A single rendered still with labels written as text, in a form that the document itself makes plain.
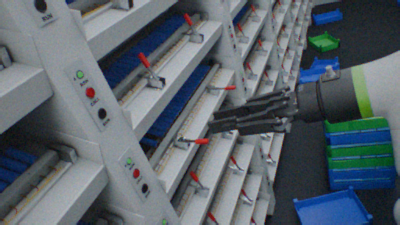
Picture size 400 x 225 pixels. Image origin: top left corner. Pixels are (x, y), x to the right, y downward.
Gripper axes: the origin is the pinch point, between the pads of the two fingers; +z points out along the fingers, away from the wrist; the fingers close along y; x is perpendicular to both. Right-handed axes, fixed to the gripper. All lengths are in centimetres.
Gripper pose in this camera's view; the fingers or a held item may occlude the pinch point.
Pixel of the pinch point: (226, 119)
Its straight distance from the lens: 64.9
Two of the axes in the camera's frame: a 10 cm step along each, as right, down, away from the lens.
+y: -3.4, 5.9, -7.3
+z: -8.2, 1.9, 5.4
